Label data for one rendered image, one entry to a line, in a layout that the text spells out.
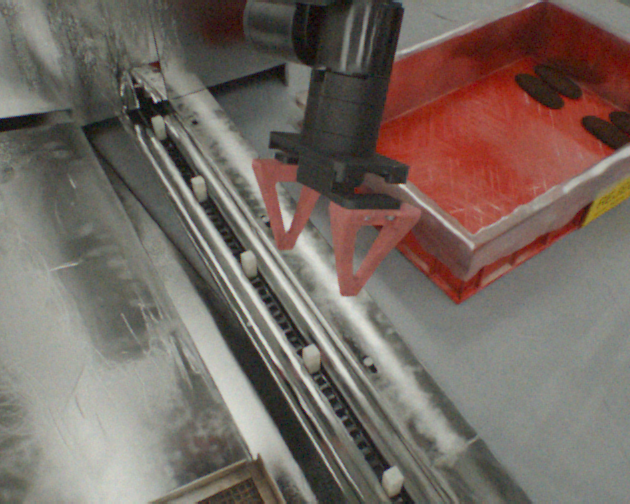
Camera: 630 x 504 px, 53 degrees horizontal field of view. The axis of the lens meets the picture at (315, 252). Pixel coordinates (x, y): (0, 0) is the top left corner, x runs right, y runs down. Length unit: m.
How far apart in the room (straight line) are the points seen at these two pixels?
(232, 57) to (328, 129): 0.51
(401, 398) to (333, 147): 0.26
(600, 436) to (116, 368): 0.46
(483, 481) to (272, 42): 0.40
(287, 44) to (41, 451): 0.37
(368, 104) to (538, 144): 0.53
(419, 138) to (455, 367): 0.37
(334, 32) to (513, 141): 0.54
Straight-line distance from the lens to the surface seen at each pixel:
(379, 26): 0.45
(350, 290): 0.46
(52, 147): 0.85
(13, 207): 0.77
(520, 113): 1.00
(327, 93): 0.45
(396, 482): 0.56
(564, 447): 0.67
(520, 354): 0.71
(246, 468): 0.54
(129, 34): 0.88
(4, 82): 0.87
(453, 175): 0.87
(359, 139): 0.45
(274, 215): 0.53
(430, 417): 0.60
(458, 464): 0.59
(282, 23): 0.49
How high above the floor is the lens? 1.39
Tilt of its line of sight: 49 degrees down
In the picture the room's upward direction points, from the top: straight up
